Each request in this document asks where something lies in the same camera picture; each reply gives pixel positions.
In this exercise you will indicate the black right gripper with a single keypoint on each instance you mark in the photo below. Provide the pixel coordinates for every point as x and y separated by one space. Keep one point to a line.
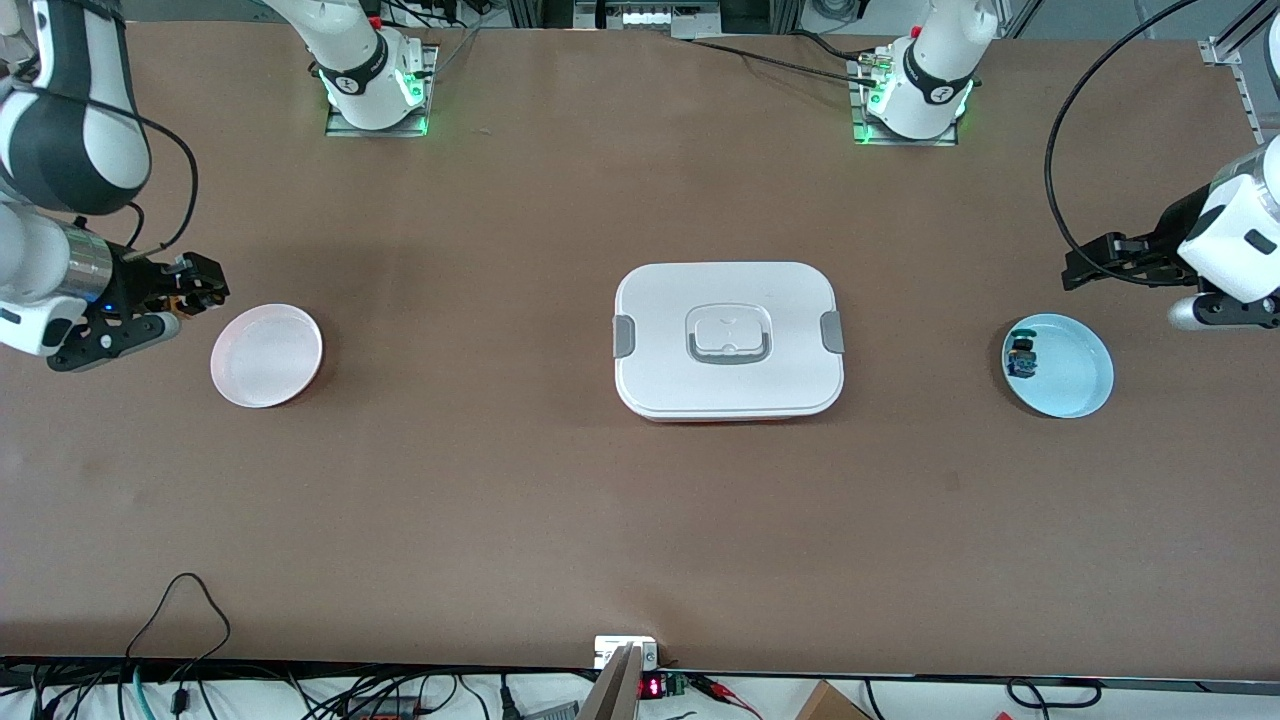
133 283

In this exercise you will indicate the light blue round plate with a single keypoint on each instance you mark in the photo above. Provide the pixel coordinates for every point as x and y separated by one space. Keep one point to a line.
1075 370

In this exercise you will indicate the pink round plate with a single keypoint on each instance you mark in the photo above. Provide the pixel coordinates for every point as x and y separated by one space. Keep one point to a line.
265 355

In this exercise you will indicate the red LED display module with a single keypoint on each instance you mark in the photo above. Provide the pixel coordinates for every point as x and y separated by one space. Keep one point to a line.
652 687

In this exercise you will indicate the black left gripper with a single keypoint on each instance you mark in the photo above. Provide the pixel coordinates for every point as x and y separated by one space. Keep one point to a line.
1168 232

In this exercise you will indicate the white lidded lunch box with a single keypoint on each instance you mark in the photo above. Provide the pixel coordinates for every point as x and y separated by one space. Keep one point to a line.
730 380

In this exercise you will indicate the aluminium extrusion rail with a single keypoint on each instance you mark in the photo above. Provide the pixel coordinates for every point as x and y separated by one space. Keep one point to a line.
1245 90

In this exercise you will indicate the brown cardboard box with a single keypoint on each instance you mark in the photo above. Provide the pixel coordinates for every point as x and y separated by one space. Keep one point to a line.
825 705

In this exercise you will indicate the green push button switch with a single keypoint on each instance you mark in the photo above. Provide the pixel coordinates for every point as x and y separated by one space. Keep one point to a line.
1022 358

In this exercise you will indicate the small white labelled box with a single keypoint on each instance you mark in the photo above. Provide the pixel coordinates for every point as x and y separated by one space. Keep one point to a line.
610 650

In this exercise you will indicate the aluminium frame with light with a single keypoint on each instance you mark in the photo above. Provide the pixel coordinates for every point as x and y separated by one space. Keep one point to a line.
650 15

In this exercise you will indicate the wooden beam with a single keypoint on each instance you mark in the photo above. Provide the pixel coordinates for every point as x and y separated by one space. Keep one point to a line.
615 695

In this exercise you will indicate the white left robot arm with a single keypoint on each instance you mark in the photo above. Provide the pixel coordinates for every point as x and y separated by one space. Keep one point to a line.
935 70

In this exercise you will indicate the red alligator clip lead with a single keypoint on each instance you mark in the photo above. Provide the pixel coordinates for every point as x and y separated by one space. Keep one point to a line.
720 688

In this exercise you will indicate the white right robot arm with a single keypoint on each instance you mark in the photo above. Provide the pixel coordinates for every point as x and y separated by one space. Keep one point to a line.
70 140

